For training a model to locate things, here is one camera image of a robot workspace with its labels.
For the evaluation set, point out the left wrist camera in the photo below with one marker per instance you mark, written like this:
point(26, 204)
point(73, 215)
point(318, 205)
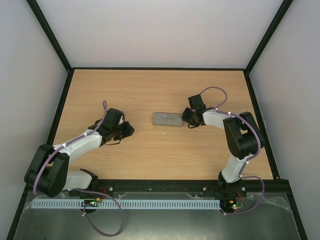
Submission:
point(122, 118)

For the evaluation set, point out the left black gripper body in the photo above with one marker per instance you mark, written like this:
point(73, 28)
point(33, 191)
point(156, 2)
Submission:
point(121, 133)

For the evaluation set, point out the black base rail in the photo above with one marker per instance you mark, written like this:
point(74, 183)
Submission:
point(196, 188)

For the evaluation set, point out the light blue cable duct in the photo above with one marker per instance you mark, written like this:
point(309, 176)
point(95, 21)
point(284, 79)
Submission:
point(128, 204)

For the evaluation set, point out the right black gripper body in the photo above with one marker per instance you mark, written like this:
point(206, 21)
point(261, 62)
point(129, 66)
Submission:
point(189, 117)

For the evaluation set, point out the grey glasses case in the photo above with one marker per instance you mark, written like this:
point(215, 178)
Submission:
point(167, 119)

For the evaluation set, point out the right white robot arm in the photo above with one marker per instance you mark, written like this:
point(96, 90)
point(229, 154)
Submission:
point(242, 134)

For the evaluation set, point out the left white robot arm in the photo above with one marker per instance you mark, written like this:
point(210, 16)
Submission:
point(49, 172)

